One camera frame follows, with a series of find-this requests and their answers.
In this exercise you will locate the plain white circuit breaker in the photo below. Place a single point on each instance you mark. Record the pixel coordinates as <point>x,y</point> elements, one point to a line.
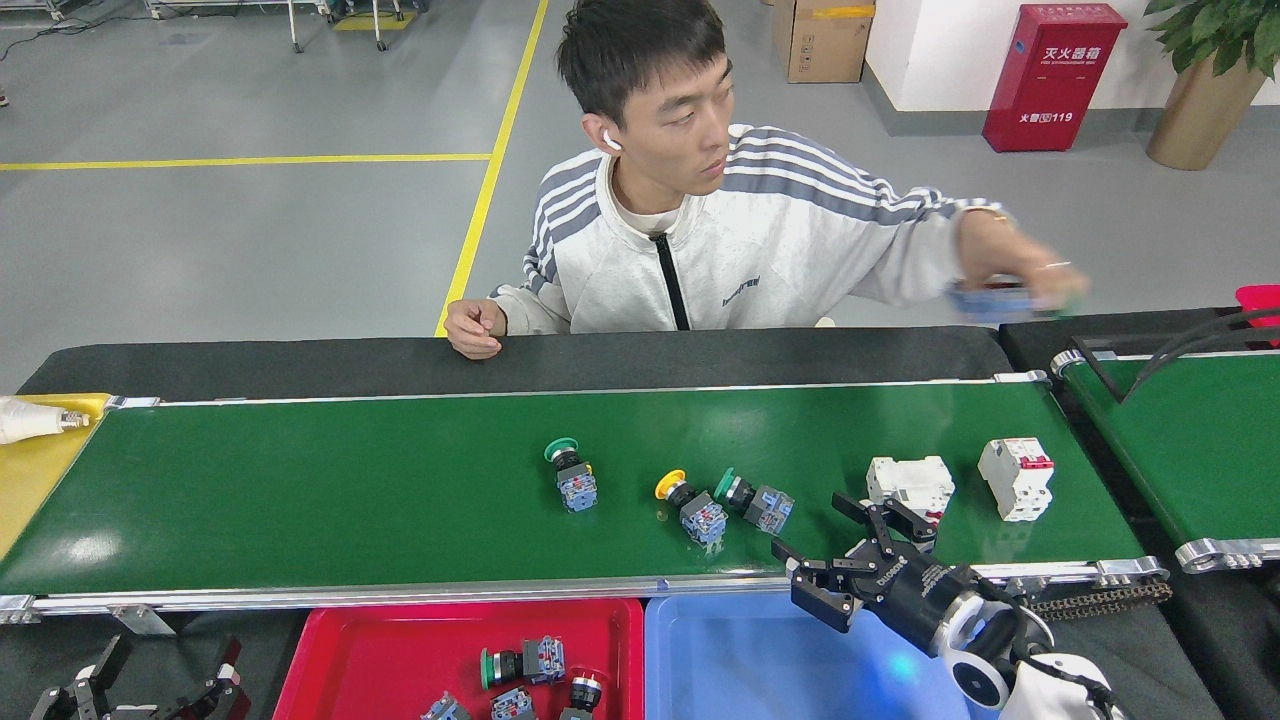
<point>910,478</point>

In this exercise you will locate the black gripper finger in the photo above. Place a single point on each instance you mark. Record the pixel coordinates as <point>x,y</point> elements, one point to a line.
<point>65,705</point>
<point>220,700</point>

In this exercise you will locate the white stand on wheels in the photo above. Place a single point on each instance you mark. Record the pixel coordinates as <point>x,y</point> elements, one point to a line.
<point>295,30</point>

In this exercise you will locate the person's left hand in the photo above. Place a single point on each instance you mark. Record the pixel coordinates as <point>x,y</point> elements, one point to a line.
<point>1010,255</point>

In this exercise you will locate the yellow plastic tray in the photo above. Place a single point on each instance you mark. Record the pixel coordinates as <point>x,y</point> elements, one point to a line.
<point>30,480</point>

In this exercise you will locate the long green conveyor belt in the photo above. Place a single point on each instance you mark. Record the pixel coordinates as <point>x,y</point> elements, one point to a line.
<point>350,490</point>

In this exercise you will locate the red fire extinguisher box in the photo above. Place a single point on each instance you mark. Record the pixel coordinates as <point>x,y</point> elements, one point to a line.
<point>1055,80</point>

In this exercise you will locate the yellow push button switch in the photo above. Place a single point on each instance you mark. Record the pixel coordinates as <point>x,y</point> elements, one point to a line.
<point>705,520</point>

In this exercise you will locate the black conveyor guide bracket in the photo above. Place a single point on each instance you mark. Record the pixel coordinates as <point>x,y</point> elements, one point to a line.
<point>1100,378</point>

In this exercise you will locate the short green conveyor belt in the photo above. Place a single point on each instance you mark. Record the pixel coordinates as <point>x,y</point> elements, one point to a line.
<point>1210,450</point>

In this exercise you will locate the blue plastic tray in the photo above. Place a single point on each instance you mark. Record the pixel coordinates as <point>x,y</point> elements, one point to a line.
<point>750,670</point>

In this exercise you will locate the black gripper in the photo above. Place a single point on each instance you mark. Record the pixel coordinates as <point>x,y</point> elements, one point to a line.
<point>920,598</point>

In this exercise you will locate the white circuit breaker red lever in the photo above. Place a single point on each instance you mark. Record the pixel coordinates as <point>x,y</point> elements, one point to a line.
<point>1010,475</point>

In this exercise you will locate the cardboard box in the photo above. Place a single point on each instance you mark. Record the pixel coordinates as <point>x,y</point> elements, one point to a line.
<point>825,40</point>

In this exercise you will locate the red plastic tray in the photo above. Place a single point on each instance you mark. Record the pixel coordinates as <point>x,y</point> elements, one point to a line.
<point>380,650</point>

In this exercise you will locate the person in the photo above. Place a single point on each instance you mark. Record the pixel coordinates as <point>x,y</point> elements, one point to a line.
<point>750,260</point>

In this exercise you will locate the red plastic bin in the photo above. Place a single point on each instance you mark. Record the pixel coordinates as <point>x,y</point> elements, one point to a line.
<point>1260,300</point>

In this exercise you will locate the white nozzle with metal tip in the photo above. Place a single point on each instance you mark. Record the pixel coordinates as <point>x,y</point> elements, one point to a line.
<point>25,420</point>

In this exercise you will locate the potted plant in gold pot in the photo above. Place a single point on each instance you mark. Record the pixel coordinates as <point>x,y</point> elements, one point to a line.
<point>1205,110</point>

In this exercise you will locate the person's right hand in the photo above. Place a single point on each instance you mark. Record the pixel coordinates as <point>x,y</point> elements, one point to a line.
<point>475,325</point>

